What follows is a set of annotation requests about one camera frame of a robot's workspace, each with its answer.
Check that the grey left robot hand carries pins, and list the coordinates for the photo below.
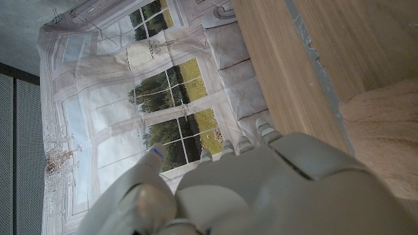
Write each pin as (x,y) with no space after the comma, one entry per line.
(261,189)

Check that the tan fabric arm wrap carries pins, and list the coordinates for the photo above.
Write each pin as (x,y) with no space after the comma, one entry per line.
(385,137)

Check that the printed window backdrop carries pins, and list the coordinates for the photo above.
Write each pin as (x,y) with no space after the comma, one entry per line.
(107,98)

